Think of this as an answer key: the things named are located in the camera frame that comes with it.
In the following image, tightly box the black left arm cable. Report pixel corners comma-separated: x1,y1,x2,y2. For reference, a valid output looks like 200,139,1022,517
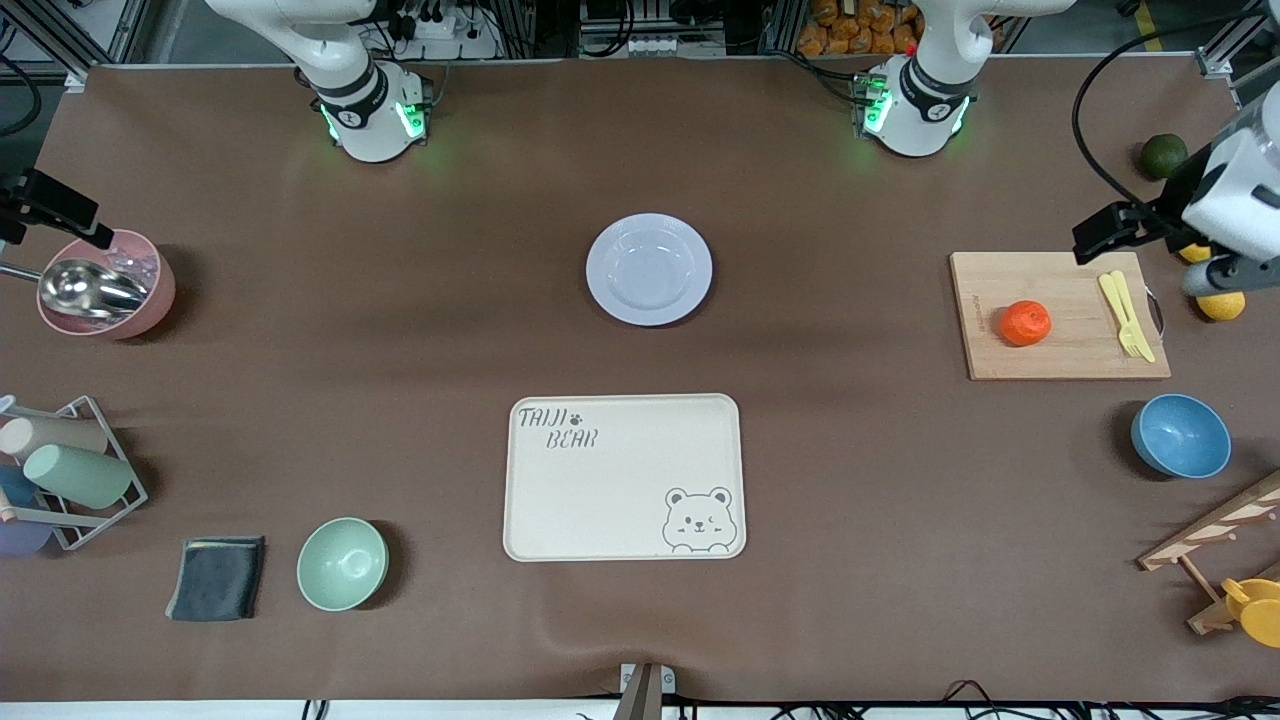
1072,8,1280,216

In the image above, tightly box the wooden dish rack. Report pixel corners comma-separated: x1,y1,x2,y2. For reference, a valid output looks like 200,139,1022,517
1138,470,1280,636

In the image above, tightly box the purple cup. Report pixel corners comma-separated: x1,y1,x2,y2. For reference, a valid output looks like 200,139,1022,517
0,515,53,558

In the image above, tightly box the metal table clamp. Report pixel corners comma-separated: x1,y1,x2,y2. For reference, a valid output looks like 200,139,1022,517
613,662,677,720

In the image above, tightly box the dark grey folded cloth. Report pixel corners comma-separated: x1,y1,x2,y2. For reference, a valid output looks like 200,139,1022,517
165,536,267,623

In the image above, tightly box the grey wire cup rack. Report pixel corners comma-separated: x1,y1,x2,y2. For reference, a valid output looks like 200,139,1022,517
0,395,149,552

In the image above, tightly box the yellow plastic fork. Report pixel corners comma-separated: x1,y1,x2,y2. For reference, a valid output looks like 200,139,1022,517
1098,272,1144,359

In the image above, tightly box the brown table cover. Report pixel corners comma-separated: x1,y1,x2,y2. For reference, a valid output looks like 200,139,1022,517
0,55,1280,704

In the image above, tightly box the yellow cup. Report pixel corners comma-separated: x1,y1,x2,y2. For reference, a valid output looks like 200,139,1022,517
1222,577,1280,648

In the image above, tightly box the metal scoop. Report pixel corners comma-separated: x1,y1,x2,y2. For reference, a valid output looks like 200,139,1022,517
0,258,151,321

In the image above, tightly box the mint green bowl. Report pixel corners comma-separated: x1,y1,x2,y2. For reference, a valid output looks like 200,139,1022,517
296,517,390,612

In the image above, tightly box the beige cup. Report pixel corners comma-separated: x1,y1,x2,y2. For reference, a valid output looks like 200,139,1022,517
0,416,109,461

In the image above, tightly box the cream tray with bear print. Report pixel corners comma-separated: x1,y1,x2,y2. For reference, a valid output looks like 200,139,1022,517
503,393,747,562

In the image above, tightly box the mint green cup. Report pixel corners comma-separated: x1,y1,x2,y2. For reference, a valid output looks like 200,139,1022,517
23,444,134,510

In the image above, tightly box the pile of orange fruit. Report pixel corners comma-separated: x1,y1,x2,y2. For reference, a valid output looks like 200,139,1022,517
797,0,926,57

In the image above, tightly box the blue cup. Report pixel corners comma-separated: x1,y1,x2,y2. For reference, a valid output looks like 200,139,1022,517
0,463,41,508

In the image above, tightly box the pink bowl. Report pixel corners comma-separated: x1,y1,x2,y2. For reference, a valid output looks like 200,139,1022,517
37,229,177,341

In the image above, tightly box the dark green lime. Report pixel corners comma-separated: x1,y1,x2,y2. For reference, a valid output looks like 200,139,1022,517
1141,133,1189,181

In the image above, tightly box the wooden cutting board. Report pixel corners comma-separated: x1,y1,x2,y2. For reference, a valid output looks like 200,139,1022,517
949,251,1172,382

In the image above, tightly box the pale lavender round plate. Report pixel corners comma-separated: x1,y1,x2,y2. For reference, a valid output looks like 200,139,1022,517
586,213,714,327

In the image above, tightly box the yellow plastic knife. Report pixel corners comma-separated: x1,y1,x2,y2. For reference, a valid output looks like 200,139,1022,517
1110,270,1157,364

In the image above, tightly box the blue bowl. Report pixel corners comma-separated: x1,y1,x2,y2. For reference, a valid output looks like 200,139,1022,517
1131,393,1233,480

